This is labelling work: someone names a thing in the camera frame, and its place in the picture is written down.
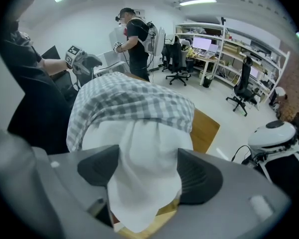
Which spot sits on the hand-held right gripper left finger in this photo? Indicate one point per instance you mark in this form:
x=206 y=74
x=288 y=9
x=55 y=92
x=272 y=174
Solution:
x=89 y=165

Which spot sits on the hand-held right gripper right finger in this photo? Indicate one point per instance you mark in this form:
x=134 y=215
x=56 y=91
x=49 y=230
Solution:
x=204 y=180

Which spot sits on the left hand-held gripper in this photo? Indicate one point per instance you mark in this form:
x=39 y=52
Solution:
x=74 y=57

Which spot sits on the grey checked pillowcase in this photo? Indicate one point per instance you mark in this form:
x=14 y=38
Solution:
x=129 y=98

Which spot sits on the white pillow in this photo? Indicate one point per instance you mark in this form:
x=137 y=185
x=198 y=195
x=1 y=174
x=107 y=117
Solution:
x=144 y=170

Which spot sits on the person's left forearm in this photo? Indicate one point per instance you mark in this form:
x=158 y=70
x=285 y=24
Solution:
x=54 y=66

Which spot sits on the white open box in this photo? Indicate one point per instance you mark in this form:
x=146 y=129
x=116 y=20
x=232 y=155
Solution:
x=109 y=60

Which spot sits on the person's black clothing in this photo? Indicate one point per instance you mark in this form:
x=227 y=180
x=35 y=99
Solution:
x=35 y=103

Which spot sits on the grey backpack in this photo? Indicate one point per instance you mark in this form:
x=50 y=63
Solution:
x=155 y=38

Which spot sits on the white humanoid machine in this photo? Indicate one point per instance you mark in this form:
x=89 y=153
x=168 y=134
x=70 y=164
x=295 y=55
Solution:
x=284 y=170

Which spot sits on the white round backpack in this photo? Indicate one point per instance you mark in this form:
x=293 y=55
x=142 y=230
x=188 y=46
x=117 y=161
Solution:
x=271 y=133

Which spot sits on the black office chair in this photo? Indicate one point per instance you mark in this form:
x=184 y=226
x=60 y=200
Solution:
x=177 y=56
x=244 y=86

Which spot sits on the black waste bin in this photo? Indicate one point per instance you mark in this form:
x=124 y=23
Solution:
x=208 y=81

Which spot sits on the computer monitor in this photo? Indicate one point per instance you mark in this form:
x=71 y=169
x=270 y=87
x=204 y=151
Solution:
x=201 y=43

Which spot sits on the white desk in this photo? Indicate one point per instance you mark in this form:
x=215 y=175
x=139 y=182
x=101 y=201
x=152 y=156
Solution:
x=206 y=58

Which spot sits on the silver laptop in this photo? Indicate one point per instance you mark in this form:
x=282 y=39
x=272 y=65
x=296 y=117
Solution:
x=213 y=50

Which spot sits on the white shelf rack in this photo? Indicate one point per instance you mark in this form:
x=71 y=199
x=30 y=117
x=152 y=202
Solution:
x=239 y=48

